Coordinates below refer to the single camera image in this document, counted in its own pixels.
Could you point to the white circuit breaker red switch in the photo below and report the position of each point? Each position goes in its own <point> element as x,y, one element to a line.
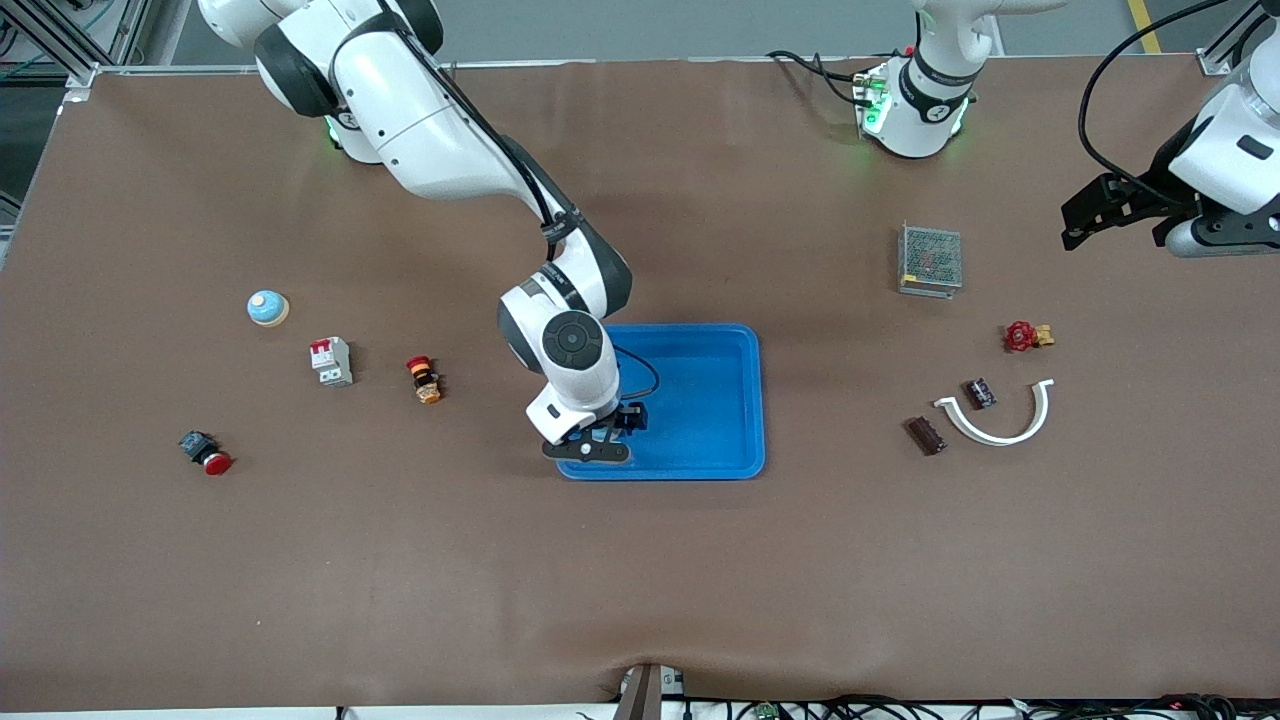
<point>331,365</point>

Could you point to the perforated metal power supply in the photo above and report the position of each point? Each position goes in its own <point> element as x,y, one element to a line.
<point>930,258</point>

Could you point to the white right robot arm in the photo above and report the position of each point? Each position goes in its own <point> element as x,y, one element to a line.
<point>420,110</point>

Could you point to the red mushroom pushbutton blue block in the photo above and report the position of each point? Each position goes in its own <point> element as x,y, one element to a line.
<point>205,452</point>

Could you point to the white half-round pipe clamp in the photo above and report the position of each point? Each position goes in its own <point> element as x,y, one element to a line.
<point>945,403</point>

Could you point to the brown table cover mat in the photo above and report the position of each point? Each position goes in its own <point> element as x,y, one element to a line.
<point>640,580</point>

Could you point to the aluminium frame profile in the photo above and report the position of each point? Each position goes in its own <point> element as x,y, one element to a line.
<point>60,45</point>
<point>1215,62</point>

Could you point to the red handwheel brass valve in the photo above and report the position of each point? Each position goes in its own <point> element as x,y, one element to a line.
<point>1019,337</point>

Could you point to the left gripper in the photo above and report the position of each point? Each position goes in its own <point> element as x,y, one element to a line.
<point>1152,194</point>

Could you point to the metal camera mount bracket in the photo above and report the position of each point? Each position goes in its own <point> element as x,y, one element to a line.
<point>648,695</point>

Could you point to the yellow red emergency stop switch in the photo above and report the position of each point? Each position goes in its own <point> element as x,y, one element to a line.
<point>424,380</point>

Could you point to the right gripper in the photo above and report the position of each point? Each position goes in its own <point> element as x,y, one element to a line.
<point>630,418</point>

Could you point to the blue dome call bell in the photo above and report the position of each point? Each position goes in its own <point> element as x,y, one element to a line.
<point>268,308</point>

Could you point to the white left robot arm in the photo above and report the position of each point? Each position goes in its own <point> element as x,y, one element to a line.
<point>925,110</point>

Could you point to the blue plastic tray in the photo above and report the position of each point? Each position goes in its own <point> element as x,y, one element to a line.
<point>700,420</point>

